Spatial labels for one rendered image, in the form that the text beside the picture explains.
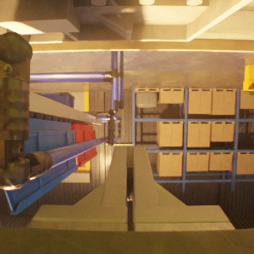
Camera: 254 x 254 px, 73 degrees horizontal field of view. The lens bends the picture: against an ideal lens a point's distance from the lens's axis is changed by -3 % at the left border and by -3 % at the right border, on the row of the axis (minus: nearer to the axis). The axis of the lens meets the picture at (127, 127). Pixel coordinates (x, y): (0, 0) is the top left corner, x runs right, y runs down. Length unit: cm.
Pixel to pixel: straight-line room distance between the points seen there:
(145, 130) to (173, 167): 266
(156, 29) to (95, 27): 20
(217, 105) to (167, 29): 959
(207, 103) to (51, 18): 967
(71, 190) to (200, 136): 828
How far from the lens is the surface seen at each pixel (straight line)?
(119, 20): 54
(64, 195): 1252
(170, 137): 947
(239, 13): 102
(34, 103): 34
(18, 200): 30
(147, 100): 920
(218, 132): 1028
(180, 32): 67
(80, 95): 1098
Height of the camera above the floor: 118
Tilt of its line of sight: 5 degrees up
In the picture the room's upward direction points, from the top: 180 degrees clockwise
